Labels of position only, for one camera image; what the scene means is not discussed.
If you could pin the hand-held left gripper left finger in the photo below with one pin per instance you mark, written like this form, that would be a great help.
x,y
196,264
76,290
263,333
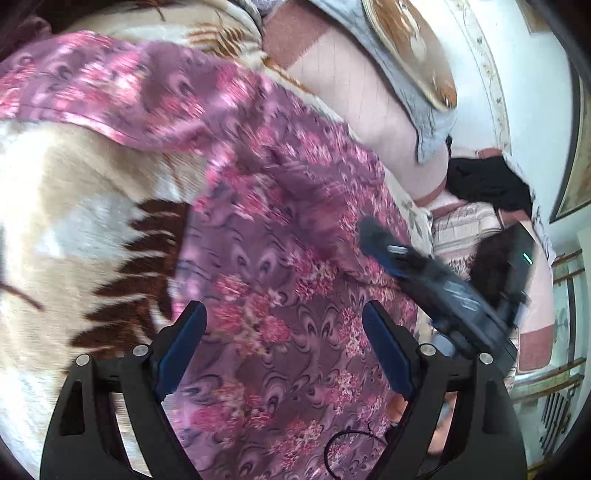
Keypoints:
x,y
184,337

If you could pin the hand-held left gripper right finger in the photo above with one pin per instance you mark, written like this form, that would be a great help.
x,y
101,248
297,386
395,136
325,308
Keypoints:
x,y
385,344

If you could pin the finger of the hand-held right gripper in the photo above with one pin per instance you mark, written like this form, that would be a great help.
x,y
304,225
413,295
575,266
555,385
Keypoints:
x,y
385,254

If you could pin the purple floral garment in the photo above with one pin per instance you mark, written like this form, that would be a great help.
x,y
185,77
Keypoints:
x,y
277,277

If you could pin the beige striped cloth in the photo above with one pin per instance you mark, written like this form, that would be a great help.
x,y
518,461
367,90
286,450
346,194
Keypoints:
x,y
461,226

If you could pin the black cloth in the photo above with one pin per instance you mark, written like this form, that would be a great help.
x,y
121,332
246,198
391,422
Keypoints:
x,y
489,184

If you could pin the beige leaf-print blanket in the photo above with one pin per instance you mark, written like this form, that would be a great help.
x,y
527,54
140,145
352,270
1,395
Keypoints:
x,y
69,230

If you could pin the pink bed sheet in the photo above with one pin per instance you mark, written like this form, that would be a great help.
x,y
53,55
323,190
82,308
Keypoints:
x,y
360,92

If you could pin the white ornate headboard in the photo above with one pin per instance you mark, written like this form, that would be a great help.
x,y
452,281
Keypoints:
x,y
485,69

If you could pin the grey pillow with brown print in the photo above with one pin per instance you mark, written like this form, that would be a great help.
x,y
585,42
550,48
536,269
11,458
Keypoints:
x,y
415,46

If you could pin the framed wall picture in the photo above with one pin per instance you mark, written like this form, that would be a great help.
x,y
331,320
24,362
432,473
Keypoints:
x,y
577,175

